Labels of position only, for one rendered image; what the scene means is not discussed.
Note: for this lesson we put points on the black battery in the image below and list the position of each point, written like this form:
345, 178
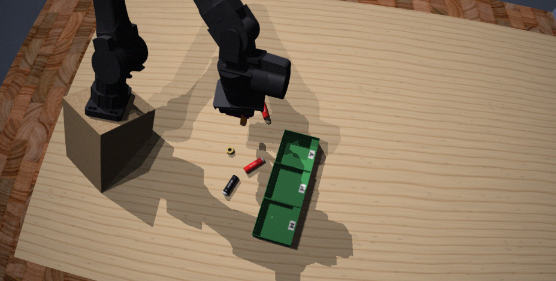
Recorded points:
230, 185

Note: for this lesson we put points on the green rack of three bins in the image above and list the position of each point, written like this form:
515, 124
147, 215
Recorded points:
286, 186

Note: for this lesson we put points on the orange battery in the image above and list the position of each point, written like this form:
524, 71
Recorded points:
243, 120

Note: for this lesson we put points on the red battery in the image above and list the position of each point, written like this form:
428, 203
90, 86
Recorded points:
265, 112
254, 164

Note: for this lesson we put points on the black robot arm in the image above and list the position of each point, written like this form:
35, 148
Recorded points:
119, 50

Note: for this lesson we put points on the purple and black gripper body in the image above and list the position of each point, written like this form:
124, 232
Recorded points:
241, 102

